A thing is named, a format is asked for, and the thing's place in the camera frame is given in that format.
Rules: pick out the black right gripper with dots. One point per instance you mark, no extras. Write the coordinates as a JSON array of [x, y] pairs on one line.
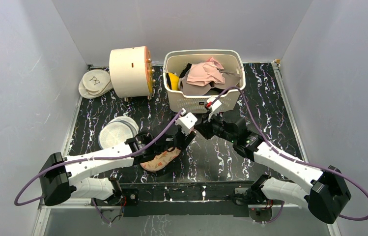
[[208, 127]]

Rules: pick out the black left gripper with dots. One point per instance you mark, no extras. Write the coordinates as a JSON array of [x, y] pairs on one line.
[[184, 139]]

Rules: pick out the floral mesh laundry bag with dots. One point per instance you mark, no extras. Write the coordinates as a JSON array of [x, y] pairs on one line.
[[161, 161]]

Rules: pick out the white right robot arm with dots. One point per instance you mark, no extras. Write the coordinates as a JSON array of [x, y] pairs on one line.
[[323, 193]]

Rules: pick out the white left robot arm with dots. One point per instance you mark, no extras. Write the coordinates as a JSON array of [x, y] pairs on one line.
[[64, 177]]

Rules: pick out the pink bra in basket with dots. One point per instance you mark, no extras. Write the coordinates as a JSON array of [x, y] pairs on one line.
[[203, 73]]

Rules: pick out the white round mesh laundry bag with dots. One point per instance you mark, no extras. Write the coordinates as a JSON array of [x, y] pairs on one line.
[[117, 131]]

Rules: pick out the white perforated laundry basket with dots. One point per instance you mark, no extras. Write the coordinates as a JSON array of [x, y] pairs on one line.
[[176, 62]]

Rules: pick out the beige bra wash bag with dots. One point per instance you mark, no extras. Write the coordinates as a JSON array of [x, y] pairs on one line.
[[95, 83]]

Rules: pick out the yellow garment in basket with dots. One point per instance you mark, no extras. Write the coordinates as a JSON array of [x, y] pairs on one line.
[[172, 81]]

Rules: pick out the cream and orange mini washer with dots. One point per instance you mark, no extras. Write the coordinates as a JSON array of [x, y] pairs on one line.
[[131, 72]]

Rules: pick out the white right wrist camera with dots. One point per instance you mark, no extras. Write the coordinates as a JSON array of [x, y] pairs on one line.
[[213, 106]]

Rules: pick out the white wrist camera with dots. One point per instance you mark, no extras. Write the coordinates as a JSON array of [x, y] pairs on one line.
[[213, 106], [186, 123]]

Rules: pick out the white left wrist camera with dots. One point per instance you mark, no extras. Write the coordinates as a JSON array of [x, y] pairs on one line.
[[186, 123]]

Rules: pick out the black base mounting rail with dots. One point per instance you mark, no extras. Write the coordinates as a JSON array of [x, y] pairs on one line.
[[187, 198]]

